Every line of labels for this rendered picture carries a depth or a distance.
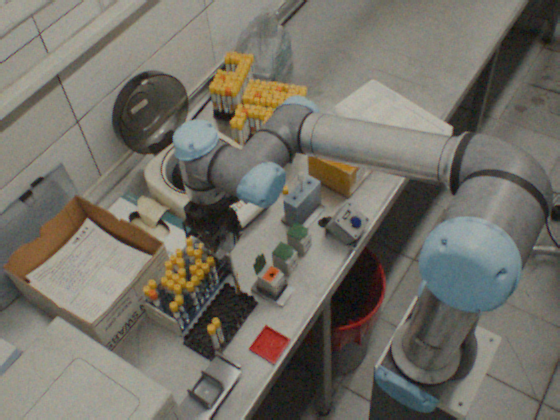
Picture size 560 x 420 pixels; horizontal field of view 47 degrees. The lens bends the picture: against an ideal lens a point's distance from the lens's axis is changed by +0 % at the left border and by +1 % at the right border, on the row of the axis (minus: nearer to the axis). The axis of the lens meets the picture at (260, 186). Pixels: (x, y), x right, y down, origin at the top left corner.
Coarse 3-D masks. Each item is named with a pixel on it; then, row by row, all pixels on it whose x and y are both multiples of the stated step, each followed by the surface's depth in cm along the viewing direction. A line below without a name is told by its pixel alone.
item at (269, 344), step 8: (264, 328) 144; (272, 328) 143; (264, 336) 143; (272, 336) 143; (280, 336) 143; (256, 344) 142; (264, 344) 142; (272, 344) 142; (280, 344) 141; (288, 344) 141; (256, 352) 140; (264, 352) 140; (272, 352) 140; (280, 352) 140; (272, 360) 139
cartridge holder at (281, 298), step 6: (252, 288) 150; (258, 288) 148; (282, 288) 147; (288, 288) 149; (294, 288) 149; (258, 294) 149; (264, 294) 148; (270, 294) 146; (276, 294) 146; (282, 294) 148; (288, 294) 148; (270, 300) 148; (276, 300) 147; (282, 300) 147; (288, 300) 148; (282, 306) 146
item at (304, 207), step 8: (304, 184) 157; (312, 184) 157; (296, 192) 156; (304, 192) 156; (312, 192) 157; (288, 200) 155; (296, 200) 154; (304, 200) 155; (312, 200) 159; (320, 200) 163; (288, 208) 156; (296, 208) 153; (304, 208) 157; (312, 208) 161; (320, 208) 163; (288, 216) 158; (296, 216) 156; (304, 216) 160; (312, 216) 162; (288, 224) 161; (304, 224) 161
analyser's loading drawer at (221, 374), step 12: (216, 360) 136; (228, 360) 134; (204, 372) 131; (216, 372) 134; (228, 372) 134; (240, 372) 134; (204, 384) 133; (216, 384) 131; (228, 384) 133; (192, 396) 130; (204, 396) 131; (216, 396) 131; (180, 408) 130; (192, 408) 130; (204, 408) 130
